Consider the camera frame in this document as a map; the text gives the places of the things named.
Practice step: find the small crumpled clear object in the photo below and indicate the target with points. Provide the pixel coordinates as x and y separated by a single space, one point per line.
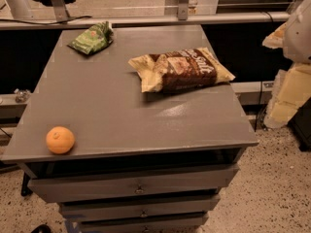
22 95

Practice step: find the bottom grey drawer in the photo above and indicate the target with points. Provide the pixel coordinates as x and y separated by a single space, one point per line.
143 225

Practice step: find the brown chip bag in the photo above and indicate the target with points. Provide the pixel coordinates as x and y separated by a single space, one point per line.
179 69

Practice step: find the top grey drawer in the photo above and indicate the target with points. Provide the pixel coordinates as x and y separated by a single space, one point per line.
120 185

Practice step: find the grey drawer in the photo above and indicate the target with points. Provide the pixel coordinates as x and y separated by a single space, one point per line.
120 185
141 208
143 225

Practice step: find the metal railing bar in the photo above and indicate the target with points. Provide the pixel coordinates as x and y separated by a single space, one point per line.
79 23

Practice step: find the green chip bag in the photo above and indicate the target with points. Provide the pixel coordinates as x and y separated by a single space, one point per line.
98 37

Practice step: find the orange fruit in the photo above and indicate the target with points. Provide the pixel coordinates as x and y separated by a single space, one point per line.
60 140

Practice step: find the grey drawer cabinet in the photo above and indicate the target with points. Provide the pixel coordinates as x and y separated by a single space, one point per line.
117 127

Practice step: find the black shoe on floor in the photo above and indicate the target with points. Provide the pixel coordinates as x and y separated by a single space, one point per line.
43 228

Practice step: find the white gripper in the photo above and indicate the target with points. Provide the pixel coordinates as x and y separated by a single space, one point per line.
299 38

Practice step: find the middle grey drawer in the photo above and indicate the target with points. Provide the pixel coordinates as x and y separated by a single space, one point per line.
141 208

